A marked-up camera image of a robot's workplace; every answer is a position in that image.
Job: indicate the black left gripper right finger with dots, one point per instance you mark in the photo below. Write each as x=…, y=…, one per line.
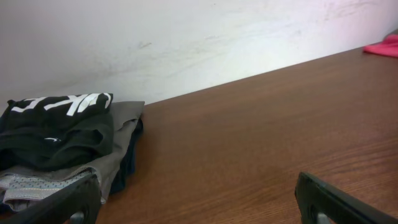
x=321, y=202

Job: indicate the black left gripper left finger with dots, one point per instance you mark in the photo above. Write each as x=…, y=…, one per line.
x=79, y=202

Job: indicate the folded grey garment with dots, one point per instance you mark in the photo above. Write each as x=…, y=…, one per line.
x=22, y=187

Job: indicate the folded black Nike shirt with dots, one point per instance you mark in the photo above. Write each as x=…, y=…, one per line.
x=56, y=132

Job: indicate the red orange soccer t-shirt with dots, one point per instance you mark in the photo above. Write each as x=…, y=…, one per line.
x=388, y=47

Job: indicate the folded navy garment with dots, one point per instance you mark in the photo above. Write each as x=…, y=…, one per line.
x=128, y=164

